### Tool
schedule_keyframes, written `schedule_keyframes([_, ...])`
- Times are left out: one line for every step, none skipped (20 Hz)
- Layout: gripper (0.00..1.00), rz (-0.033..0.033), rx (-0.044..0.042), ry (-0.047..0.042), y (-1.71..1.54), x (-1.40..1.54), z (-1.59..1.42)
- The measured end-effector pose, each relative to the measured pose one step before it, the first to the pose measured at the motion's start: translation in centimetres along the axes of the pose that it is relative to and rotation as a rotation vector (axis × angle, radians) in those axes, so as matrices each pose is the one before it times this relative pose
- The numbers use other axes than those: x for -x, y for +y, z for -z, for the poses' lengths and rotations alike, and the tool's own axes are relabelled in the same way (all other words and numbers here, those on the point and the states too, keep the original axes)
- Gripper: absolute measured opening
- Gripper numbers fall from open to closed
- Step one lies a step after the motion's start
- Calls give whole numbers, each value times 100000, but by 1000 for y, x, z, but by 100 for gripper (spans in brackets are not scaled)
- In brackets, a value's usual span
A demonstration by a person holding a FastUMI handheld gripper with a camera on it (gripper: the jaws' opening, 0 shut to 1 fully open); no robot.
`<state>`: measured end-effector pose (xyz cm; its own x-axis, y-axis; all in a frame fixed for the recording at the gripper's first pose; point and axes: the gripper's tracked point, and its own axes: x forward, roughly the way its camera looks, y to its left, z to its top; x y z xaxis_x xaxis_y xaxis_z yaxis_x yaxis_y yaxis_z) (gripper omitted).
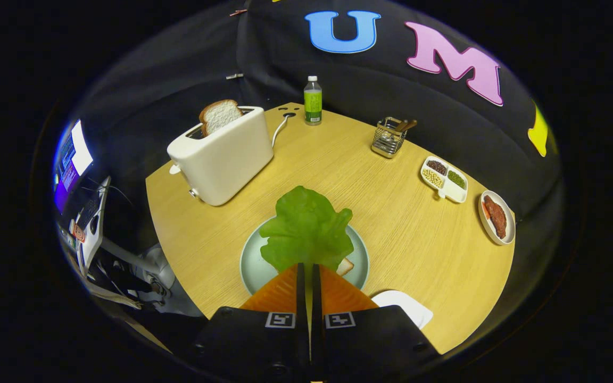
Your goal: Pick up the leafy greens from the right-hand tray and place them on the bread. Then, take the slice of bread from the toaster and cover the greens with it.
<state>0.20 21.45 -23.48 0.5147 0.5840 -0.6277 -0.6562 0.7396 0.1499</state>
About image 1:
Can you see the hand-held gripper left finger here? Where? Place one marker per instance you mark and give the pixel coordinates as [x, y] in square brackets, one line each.
[301, 292]

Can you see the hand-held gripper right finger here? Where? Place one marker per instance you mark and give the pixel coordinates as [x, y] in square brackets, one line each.
[316, 292]

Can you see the green lettuce leaf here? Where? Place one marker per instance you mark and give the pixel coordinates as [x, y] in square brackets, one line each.
[306, 229]

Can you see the pale green round plate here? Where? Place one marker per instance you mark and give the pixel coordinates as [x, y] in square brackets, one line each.
[253, 266]

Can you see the white square plate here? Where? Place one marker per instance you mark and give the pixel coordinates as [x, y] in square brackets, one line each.
[407, 308]

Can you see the white toaster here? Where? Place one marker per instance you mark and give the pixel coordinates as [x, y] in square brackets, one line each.
[226, 159]

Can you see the white divided dish with beans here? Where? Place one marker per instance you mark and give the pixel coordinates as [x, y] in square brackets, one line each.
[453, 192]

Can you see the green label drink bottle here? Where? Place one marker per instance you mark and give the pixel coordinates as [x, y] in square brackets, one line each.
[313, 106]

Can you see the orange food slice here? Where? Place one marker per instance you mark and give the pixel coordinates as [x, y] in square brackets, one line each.
[485, 211]

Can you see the brown meat slice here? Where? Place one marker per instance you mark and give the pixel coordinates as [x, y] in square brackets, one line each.
[496, 217]

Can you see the white round meat plate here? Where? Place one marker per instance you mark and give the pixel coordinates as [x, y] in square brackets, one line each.
[508, 223]

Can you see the white clip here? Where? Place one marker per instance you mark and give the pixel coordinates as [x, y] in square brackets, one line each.
[234, 76]

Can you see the lit computer screen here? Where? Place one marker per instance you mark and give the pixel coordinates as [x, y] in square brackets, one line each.
[75, 154]

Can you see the red clip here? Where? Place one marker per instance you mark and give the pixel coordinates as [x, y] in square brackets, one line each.
[238, 11]

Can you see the white equipment frame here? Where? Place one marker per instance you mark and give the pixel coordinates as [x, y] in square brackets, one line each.
[92, 234]

